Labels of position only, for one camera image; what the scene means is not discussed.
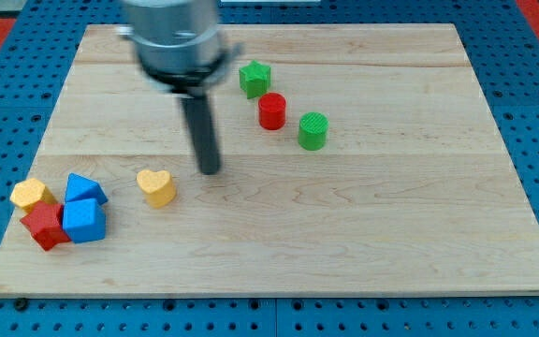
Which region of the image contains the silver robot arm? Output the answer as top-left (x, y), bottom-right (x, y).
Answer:
top-left (121, 0), bottom-right (242, 175)

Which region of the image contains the red cylinder block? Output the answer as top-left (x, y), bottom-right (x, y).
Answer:
top-left (257, 93), bottom-right (286, 130)

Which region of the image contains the blue triangle block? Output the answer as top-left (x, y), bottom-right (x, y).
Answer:
top-left (65, 173), bottom-right (108, 205)

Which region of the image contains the red star block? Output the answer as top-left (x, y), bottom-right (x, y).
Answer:
top-left (21, 201), bottom-right (71, 251)

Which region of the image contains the green cylinder block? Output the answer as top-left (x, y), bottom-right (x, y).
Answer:
top-left (298, 111), bottom-right (329, 151)

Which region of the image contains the yellow heart block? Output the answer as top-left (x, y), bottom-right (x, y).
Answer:
top-left (137, 169), bottom-right (177, 209)

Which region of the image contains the blue cube block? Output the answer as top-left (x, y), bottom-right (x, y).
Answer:
top-left (62, 198), bottom-right (107, 243)

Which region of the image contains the green star block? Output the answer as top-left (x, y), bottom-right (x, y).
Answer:
top-left (239, 60), bottom-right (271, 99)

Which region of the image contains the wooden board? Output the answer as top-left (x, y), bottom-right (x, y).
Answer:
top-left (0, 23), bottom-right (539, 299)

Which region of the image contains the yellow pentagon block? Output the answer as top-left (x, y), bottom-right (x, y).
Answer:
top-left (9, 178), bottom-right (57, 213)

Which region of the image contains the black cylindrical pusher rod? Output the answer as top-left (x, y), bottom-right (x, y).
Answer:
top-left (181, 95), bottom-right (221, 175)

